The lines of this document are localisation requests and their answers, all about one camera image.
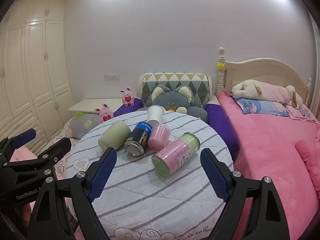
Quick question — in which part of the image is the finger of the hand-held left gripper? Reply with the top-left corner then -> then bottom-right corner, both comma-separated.
0,137 -> 72,180
0,128 -> 37,165

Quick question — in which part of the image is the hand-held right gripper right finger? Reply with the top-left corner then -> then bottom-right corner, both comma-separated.
200,148 -> 290,240

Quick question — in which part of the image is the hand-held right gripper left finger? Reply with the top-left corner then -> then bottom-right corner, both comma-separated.
29,147 -> 117,240

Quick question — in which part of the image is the pale green cup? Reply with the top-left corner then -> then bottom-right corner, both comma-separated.
98,120 -> 131,155

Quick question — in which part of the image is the pink ribbed cup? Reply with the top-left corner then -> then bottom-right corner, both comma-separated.
147,123 -> 171,152

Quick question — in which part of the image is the white paper cup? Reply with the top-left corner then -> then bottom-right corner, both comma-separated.
147,105 -> 165,125

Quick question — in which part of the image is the white heart print sheet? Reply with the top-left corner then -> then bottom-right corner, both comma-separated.
47,130 -> 83,180

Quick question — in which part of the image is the grey flower print pillow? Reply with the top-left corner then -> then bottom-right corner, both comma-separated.
66,112 -> 103,139

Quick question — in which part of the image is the pink and green canister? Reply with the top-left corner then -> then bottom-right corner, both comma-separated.
151,132 -> 200,178

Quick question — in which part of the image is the black and blue can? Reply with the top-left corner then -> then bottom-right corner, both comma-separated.
124,121 -> 152,157

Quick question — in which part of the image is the grey striped white tablecloth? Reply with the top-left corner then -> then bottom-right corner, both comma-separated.
70,110 -> 234,240

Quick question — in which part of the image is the white nightstand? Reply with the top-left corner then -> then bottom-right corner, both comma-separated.
68,98 -> 125,115

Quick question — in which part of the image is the pink plush toy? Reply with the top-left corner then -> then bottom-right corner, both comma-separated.
94,103 -> 114,123
120,87 -> 135,106

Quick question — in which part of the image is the pink fleece blanket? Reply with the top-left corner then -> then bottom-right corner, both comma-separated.
217,94 -> 320,240

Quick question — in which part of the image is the cream wardrobe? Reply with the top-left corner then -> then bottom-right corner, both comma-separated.
0,0 -> 75,150

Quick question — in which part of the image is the blue cartoon pillow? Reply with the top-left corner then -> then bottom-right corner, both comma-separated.
234,96 -> 290,117

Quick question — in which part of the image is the grey cat plush cushion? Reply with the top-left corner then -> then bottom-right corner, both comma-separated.
144,85 -> 209,123

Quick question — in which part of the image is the white and pink plush dog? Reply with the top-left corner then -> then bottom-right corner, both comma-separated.
231,79 -> 304,109

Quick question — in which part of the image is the diamond pattern headboard cushion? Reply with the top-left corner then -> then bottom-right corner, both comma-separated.
141,72 -> 209,105

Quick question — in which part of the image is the pink printed pillow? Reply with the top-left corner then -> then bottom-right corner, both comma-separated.
285,104 -> 320,124

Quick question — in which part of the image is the cream wooden headboard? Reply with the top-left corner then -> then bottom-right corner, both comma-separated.
216,47 -> 313,110

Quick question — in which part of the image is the grey curtain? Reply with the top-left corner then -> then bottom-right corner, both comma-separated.
309,12 -> 320,120

